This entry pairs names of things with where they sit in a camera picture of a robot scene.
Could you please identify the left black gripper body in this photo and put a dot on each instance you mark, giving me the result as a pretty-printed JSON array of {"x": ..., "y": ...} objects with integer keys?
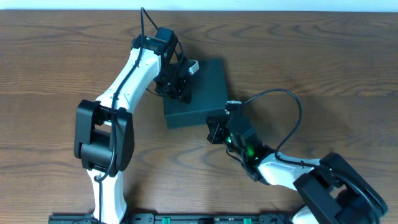
[{"x": 171, "y": 84}]

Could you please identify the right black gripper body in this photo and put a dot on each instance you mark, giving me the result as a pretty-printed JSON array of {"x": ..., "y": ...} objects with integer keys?
[{"x": 219, "y": 128}]

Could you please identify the black gift box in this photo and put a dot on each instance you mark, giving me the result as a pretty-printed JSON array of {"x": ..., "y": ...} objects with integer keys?
[{"x": 209, "y": 96}]

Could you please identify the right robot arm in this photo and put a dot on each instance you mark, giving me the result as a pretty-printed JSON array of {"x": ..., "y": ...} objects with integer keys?
[{"x": 333, "y": 192}]

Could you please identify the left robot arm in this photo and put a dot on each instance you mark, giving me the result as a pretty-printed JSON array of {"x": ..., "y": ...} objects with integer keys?
[{"x": 104, "y": 133}]

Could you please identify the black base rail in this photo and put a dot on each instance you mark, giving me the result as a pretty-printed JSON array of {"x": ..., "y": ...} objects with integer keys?
[{"x": 149, "y": 218}]

